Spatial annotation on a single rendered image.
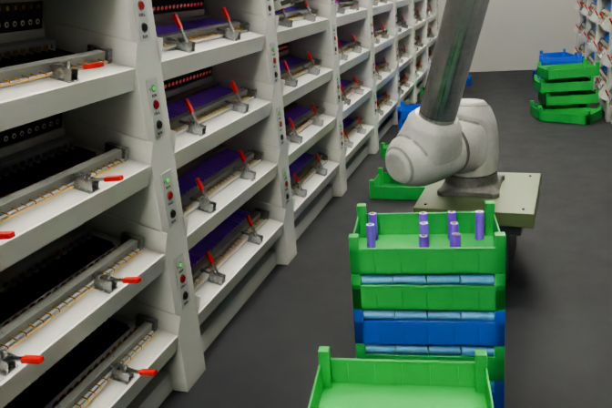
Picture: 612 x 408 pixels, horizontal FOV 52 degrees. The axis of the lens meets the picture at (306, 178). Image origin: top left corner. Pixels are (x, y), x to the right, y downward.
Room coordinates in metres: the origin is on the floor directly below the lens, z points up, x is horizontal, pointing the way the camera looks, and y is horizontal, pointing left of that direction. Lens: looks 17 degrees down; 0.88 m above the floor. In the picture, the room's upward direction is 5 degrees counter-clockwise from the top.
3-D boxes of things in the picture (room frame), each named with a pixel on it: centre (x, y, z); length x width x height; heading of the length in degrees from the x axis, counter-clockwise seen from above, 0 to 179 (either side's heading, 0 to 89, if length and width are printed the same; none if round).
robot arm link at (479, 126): (1.83, -0.50, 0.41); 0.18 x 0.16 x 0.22; 126
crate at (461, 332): (1.22, -0.24, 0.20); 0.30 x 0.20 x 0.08; 79
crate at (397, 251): (1.22, -0.24, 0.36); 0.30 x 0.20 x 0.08; 79
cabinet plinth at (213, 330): (2.34, 0.07, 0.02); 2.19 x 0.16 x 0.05; 161
